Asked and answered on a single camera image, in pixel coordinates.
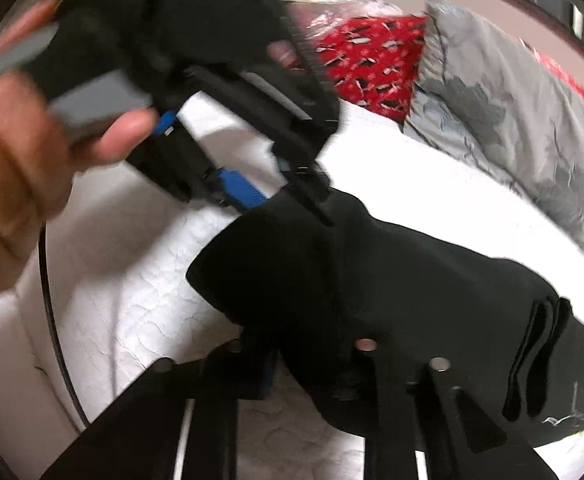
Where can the clear plastic bag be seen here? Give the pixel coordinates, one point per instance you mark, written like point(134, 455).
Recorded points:
point(351, 10)

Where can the black pants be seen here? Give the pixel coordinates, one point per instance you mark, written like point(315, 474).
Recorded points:
point(421, 285)

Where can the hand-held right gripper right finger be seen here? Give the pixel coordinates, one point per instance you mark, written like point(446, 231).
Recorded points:
point(386, 400)

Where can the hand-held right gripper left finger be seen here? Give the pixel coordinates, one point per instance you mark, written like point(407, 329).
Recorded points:
point(268, 375)

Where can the grey floral pillow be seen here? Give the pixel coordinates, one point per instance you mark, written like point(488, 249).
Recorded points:
point(511, 110)

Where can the person's left hand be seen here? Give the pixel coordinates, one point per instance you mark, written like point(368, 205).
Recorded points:
point(17, 170)

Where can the red printed quilt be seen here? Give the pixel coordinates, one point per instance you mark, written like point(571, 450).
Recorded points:
point(371, 60)

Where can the white quilted bed cover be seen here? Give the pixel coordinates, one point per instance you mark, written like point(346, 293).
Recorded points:
point(147, 285)

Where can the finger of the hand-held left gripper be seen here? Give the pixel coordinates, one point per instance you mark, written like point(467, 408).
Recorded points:
point(242, 190)
point(292, 130)

